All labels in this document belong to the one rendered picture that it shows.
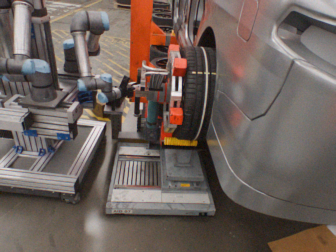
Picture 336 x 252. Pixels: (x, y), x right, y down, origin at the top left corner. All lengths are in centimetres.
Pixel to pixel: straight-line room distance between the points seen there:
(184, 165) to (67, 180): 91
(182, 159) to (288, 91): 139
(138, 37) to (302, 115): 153
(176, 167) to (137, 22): 118
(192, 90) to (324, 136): 82
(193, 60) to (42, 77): 91
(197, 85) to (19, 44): 93
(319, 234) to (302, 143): 155
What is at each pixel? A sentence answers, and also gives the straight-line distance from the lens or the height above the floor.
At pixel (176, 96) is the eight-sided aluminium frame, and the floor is 96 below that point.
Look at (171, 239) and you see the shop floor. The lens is 194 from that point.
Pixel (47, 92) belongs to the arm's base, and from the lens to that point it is 173.
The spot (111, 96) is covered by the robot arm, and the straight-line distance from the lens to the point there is 176.
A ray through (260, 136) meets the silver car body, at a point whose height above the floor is 115.
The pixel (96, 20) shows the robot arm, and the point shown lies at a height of 127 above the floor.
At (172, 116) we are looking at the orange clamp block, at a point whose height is 87.
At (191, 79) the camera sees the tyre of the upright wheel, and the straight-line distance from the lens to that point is 150.
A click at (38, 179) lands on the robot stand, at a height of 22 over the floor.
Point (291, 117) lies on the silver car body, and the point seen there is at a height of 126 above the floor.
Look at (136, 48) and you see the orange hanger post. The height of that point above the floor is 101.
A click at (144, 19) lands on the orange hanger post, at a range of 208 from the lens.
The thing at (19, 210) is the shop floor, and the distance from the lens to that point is 221.
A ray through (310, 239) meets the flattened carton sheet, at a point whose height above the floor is 1.
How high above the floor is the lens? 162
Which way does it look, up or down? 33 degrees down
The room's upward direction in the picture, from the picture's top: 7 degrees clockwise
